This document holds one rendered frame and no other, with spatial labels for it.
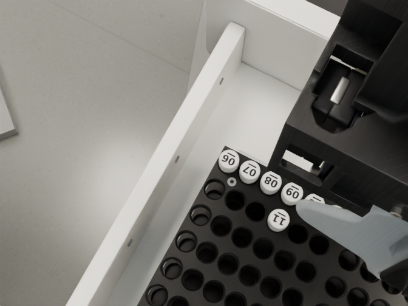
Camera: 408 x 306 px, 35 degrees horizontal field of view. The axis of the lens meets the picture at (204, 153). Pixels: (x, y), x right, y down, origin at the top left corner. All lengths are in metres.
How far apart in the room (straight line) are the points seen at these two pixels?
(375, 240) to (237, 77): 0.24
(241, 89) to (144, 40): 0.95
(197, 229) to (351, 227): 0.14
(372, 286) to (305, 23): 0.16
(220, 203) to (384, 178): 0.21
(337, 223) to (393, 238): 0.03
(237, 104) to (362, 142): 0.30
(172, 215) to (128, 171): 0.88
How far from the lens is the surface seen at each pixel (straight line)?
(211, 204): 0.40
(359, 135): 0.19
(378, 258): 0.29
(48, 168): 1.36
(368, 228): 0.27
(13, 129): 1.37
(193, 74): 1.37
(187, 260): 0.39
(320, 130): 0.19
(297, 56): 0.44
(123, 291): 0.46
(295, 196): 0.39
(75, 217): 1.33
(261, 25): 0.43
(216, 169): 0.40
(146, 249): 0.46
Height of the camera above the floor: 1.29
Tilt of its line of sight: 75 degrees down
